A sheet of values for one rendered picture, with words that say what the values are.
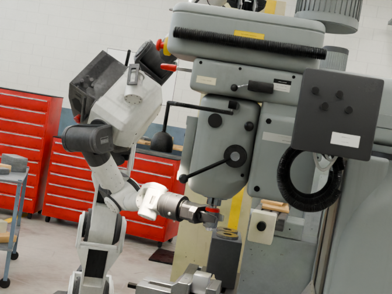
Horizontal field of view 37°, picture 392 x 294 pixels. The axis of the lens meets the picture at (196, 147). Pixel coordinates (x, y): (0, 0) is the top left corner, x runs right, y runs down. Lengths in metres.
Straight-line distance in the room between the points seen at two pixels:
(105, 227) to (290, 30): 1.20
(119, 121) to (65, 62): 9.54
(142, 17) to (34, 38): 2.14
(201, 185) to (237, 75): 0.36
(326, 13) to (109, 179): 0.97
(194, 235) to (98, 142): 1.75
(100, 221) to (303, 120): 1.24
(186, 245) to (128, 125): 1.71
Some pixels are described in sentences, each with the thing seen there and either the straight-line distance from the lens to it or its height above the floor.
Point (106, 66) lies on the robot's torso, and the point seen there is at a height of 1.68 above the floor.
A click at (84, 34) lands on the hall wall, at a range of 11.60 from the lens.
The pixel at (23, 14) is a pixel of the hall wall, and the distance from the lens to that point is 12.10.
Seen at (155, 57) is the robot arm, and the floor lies 1.74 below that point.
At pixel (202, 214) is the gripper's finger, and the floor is 1.25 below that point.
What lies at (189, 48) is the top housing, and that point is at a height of 1.75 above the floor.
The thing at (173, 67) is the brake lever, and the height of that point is 1.70.
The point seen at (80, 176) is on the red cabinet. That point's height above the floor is 0.61.
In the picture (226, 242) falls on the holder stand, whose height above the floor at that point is 1.08.
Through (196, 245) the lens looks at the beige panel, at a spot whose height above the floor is 0.75.
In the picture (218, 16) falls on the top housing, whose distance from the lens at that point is 1.81.
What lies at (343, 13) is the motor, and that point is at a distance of 1.85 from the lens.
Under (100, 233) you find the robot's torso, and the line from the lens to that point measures 2.53.
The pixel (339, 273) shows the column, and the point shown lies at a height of 1.18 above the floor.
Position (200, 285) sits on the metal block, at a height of 1.01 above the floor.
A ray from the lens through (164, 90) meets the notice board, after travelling 11.11.
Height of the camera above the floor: 1.57
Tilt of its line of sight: 4 degrees down
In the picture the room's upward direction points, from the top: 9 degrees clockwise
